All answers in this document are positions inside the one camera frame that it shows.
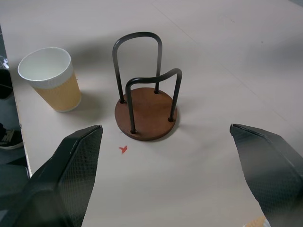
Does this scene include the black bag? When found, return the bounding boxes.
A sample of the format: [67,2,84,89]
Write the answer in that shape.
[0,68,13,100]

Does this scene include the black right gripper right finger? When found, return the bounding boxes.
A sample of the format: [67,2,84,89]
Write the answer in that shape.
[229,123,303,227]

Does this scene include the wooden base wire holder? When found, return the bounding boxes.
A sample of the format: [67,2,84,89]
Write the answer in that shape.
[112,31,183,141]

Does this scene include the black sneaker, white stripes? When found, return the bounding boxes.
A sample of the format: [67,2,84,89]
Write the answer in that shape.
[0,122,24,150]

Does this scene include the tan paper cup, white rim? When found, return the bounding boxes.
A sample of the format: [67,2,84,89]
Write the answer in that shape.
[17,47,82,113]
[245,215,270,227]

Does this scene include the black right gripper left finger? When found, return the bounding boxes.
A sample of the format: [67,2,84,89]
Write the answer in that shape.
[0,124,104,227]

